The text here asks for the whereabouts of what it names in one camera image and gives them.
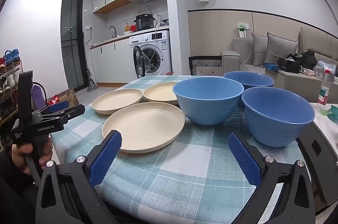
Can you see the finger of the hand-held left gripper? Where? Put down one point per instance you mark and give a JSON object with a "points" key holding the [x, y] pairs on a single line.
{"points": [[75, 111], [59, 106]]}

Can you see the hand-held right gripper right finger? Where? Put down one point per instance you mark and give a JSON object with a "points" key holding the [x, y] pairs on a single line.
{"points": [[245, 160]]}

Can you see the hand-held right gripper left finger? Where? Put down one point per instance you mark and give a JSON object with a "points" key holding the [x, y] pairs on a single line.
{"points": [[105, 158]]}

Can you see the cream round plate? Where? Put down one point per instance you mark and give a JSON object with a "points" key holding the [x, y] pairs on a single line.
{"points": [[161, 93], [117, 101], [148, 123]]}

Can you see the blue bowl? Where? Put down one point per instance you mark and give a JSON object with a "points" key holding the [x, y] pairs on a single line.
{"points": [[250, 80], [208, 105], [277, 118]]}

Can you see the person's left forearm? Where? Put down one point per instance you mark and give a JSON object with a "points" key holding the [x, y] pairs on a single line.
{"points": [[13, 195]]}

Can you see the person's left hand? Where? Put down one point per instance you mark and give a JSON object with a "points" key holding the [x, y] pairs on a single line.
{"points": [[19, 155]]}

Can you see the red snack packet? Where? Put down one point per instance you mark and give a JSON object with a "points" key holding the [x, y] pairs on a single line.
{"points": [[54, 100]]}

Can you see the cardboard box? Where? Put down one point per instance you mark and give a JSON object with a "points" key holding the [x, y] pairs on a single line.
{"points": [[70, 97]]}

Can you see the purple bag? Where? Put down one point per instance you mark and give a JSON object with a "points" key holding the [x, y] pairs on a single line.
{"points": [[37, 100]]}

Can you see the floor mop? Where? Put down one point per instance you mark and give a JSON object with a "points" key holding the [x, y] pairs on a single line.
{"points": [[91, 84]]}

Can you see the shoe rack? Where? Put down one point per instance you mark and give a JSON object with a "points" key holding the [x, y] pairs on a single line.
{"points": [[8, 86]]}

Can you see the dark glass door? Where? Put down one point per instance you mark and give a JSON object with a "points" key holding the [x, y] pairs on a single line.
{"points": [[72, 49]]}

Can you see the white kitchen counter cabinets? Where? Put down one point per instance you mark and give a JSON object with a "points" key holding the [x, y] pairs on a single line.
{"points": [[111, 63]]}

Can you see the teal checked tablecloth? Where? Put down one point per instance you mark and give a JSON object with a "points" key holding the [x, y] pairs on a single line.
{"points": [[179, 176]]}

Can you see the black grey chair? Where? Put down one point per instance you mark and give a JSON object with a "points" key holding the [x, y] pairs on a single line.
{"points": [[317, 155]]}

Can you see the kitchen faucet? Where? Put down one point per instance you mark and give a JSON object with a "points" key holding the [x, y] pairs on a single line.
{"points": [[114, 30]]}

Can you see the marble side table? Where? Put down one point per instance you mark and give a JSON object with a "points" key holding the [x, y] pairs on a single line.
{"points": [[330, 129]]}

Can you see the beige side cabinet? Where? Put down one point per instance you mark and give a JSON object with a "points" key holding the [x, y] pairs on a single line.
{"points": [[293, 81]]}

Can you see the blue plastic bag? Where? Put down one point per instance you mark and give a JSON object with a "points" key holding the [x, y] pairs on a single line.
{"points": [[270, 66]]}

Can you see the teal plastic container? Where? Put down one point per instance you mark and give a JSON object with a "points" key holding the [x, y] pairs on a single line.
{"points": [[332, 113]]}

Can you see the white washing machine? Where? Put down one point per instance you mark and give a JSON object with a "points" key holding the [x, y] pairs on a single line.
{"points": [[158, 55]]}

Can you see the beige sofa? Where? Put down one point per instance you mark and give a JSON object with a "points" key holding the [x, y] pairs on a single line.
{"points": [[232, 57]]}

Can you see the clear plastic bottle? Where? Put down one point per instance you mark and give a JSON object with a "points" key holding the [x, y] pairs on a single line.
{"points": [[325, 92]]}

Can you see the grey cushion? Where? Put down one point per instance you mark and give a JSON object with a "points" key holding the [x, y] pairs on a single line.
{"points": [[258, 51], [281, 49]]}

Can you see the black pressure cooker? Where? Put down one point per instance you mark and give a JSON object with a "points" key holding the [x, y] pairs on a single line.
{"points": [[144, 22]]}

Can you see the black clothing pile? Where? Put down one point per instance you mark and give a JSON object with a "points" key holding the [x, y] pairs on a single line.
{"points": [[306, 57]]}

